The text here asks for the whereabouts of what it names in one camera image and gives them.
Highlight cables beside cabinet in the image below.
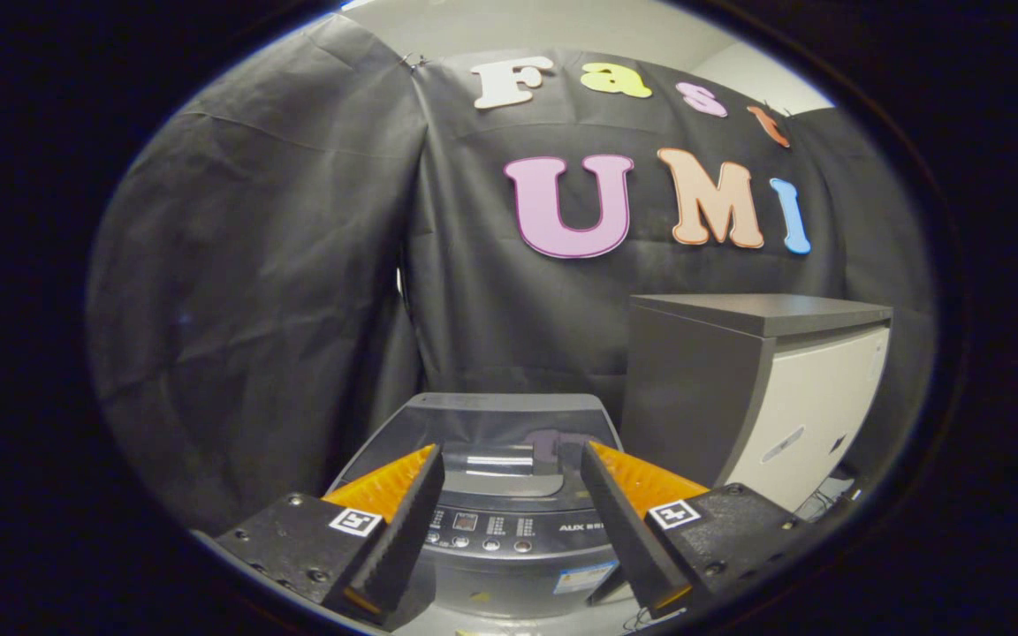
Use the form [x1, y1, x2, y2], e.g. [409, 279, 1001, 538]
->
[794, 473, 865, 524]

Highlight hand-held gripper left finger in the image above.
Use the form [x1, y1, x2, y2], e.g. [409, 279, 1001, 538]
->
[216, 443, 446, 625]

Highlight black backdrop cloth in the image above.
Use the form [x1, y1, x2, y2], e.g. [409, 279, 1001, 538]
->
[85, 13, 938, 535]

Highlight grey washing machine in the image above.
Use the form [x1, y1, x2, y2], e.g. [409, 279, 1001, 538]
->
[328, 392, 632, 621]

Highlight tangled floor cables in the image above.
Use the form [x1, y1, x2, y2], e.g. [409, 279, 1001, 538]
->
[622, 608, 688, 636]

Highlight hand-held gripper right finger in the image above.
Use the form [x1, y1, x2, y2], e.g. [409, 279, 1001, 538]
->
[579, 440, 817, 621]

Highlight grey and cream cabinet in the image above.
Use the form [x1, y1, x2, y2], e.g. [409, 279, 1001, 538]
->
[619, 293, 895, 515]

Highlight dark washing machine lid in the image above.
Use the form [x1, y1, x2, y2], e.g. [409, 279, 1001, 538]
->
[330, 392, 625, 515]

